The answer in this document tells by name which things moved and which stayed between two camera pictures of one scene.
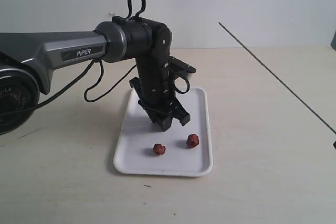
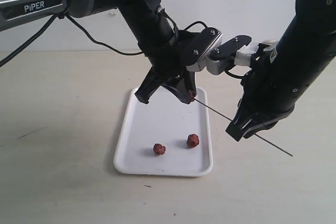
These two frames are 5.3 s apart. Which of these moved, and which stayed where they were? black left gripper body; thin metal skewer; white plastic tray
Moved: thin metal skewer; black left gripper body
Stayed: white plastic tray
